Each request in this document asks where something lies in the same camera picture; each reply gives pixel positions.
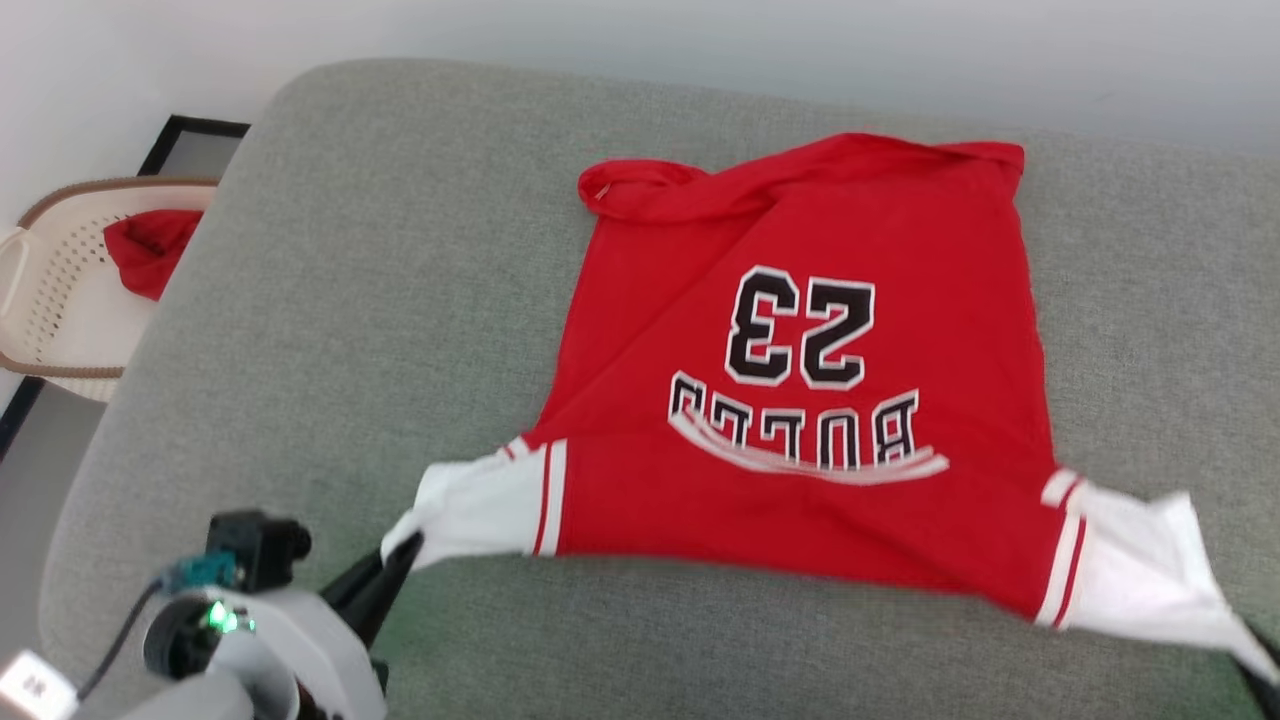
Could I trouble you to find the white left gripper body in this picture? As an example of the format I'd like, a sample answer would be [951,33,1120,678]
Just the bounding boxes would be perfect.
[143,586,389,720]

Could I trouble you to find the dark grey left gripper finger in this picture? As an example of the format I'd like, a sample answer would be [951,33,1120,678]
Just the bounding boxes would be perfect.
[320,533,426,649]

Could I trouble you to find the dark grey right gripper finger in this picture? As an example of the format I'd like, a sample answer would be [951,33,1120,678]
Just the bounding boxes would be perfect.
[1238,625,1280,720]

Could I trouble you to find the red white basketball jersey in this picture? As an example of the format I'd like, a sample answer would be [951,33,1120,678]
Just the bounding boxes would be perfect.
[380,132,1280,686]

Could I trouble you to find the grey fabric sofa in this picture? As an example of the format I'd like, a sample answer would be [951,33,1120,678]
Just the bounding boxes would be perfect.
[40,58,1280,720]

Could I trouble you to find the white numbered label tag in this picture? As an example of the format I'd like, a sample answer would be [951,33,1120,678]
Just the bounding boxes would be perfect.
[0,650,79,720]

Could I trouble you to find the red cloth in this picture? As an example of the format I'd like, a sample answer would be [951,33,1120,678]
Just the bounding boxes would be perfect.
[103,209,204,301]

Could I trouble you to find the cream perforated laundry basket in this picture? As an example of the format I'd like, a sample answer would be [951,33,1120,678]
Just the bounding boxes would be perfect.
[0,177,221,404]

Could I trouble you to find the teal left camera connector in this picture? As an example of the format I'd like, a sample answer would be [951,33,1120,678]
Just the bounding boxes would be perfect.
[163,555,241,593]

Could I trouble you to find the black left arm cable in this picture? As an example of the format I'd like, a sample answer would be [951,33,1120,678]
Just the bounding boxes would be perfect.
[75,575,167,701]

